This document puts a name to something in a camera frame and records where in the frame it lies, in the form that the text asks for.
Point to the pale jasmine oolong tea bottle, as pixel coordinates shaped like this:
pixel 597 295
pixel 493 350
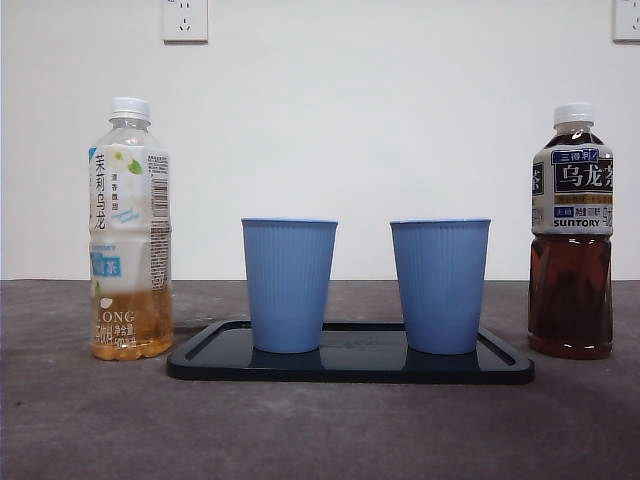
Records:
pixel 130 225

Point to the dark oolong tea bottle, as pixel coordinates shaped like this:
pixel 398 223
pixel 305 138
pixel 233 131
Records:
pixel 570 285

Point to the blue ribbed plastic cup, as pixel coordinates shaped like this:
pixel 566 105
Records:
pixel 289 285
pixel 440 285

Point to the dark blue rectangular tray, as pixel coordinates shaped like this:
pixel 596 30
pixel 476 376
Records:
pixel 350 369

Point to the white wall power socket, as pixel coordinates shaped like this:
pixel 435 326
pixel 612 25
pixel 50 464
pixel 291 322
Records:
pixel 185 20
pixel 627 20

